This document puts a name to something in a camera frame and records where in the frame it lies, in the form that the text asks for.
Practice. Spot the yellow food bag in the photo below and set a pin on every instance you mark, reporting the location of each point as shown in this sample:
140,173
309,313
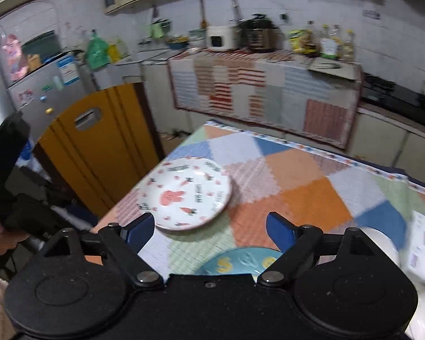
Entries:
301,42

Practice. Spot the black pressure cooker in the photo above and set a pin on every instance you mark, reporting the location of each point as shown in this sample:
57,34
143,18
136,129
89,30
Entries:
260,35

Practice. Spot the orange wooden chair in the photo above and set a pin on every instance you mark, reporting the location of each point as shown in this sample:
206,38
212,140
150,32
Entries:
92,148

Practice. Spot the black gas stove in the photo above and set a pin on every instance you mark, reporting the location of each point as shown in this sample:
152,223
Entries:
393,90

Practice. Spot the white tissue pack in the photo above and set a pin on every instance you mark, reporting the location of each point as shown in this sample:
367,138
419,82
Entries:
423,248

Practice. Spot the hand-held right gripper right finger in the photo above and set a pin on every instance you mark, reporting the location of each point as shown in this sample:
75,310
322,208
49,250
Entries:
279,230

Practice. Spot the metal hanging utensil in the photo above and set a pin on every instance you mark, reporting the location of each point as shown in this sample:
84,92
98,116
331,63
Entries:
235,9

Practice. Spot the yellow detergent bottle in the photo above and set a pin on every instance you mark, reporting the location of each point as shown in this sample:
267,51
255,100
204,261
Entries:
114,54

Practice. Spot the white bunny print plate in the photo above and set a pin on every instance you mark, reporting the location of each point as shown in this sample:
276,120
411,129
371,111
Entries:
184,198

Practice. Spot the wooden spatula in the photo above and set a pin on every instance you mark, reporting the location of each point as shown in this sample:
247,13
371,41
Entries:
203,14

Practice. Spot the blue plate yellow print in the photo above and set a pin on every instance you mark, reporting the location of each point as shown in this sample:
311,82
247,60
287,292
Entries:
233,262

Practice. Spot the wall power socket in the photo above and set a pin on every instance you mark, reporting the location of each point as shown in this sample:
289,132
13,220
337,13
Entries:
285,17

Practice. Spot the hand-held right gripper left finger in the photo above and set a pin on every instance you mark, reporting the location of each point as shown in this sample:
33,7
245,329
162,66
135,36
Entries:
141,232

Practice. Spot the striped patchwork counter cloth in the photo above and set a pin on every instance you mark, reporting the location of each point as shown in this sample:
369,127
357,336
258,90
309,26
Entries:
269,95

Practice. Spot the white rice cooker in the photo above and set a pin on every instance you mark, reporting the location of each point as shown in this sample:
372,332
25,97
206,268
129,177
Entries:
221,39

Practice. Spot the yellow oil bottle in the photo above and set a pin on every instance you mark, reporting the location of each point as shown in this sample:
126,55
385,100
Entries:
349,47

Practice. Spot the kitchen knife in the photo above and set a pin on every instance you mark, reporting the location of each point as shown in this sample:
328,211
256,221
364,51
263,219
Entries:
326,65

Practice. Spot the green hanging cloth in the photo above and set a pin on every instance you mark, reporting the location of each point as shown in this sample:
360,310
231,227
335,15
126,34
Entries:
159,30

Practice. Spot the silver fridge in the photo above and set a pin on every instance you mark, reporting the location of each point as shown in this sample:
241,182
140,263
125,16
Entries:
0,88

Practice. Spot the white label oil bottle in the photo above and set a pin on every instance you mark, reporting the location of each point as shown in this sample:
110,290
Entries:
328,47

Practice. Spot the cream lower cabinets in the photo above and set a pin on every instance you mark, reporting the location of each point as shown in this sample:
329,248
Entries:
386,138

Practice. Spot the wall label sign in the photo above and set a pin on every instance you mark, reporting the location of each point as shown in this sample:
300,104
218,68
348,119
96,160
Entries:
372,15

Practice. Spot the cartoon fridge sticker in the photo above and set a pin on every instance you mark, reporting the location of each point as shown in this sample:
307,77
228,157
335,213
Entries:
16,58

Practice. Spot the grey cutting board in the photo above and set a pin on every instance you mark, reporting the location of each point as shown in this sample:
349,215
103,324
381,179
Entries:
334,71

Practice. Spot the green plastic bag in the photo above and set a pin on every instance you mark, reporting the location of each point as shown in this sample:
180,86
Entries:
97,53

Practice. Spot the blue basin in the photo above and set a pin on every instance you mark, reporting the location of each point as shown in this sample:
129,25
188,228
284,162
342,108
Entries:
176,44

